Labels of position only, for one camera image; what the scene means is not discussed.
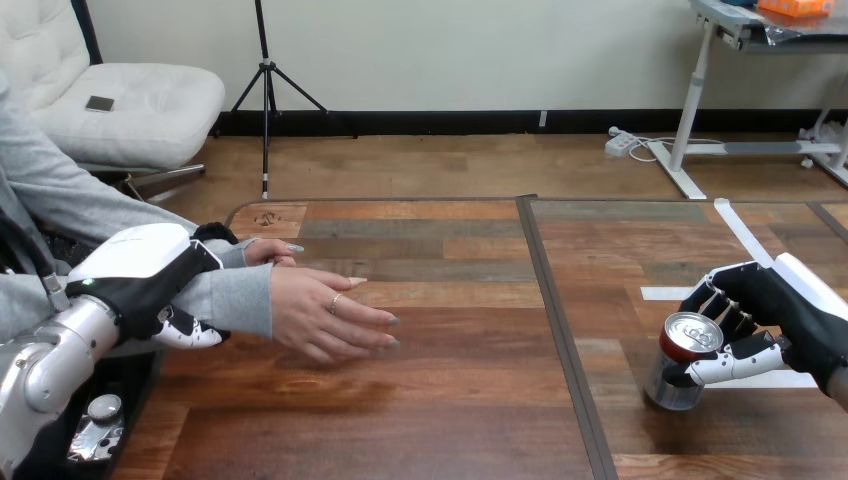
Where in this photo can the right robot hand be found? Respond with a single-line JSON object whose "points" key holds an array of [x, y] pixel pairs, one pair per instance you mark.
{"points": [[795, 318]]}

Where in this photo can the person's hand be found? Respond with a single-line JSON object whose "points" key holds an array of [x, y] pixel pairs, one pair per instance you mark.
{"points": [[311, 314], [268, 252]]}

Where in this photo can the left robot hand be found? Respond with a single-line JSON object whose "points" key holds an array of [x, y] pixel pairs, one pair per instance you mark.
{"points": [[136, 281]]}

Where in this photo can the red and white drink can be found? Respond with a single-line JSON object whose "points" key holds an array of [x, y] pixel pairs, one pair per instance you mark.
{"points": [[679, 391]]}

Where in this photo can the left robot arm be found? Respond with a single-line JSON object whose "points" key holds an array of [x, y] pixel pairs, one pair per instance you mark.
{"points": [[46, 371]]}

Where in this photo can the person's forearm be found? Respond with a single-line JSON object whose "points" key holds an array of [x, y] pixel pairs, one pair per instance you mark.
{"points": [[228, 301], [232, 253]]}

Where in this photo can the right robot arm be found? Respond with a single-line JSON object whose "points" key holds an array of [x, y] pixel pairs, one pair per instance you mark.
{"points": [[840, 391]]}

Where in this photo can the black tripod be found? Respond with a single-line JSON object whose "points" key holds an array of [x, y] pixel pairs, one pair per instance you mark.
{"points": [[266, 99]]}

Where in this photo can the white cushioned chair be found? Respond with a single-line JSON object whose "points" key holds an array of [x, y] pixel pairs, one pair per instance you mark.
{"points": [[146, 106]]}

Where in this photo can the grey smartphone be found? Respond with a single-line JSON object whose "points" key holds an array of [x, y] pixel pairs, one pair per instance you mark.
{"points": [[99, 103]]}

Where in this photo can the white desk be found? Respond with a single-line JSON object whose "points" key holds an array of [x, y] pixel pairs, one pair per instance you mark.
{"points": [[689, 106]]}

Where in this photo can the white power strip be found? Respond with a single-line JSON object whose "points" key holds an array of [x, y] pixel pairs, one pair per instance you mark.
{"points": [[620, 143]]}

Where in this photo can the orange thing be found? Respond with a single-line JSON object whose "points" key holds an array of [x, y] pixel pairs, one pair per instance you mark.
{"points": [[795, 6]]}

